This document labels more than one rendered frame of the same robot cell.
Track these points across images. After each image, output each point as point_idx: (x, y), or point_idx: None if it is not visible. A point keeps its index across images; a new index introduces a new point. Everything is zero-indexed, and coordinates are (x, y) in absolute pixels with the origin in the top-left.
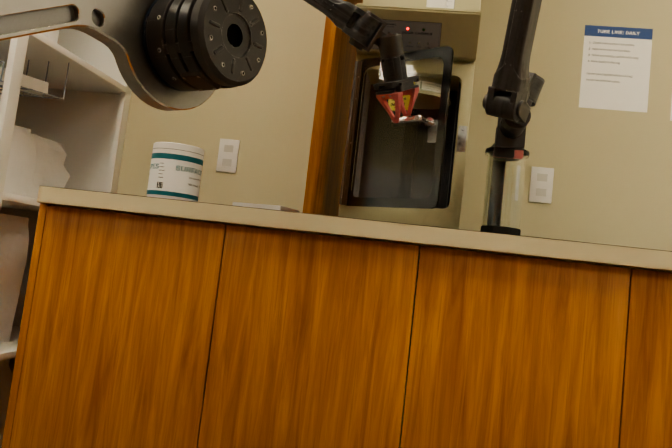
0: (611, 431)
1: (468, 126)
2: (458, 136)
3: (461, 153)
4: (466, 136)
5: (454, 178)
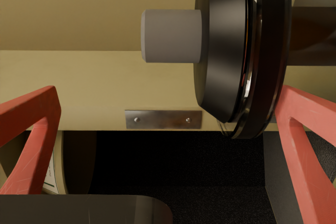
0: None
1: (124, 107)
2: (157, 127)
3: (205, 117)
4: (155, 109)
5: (275, 127)
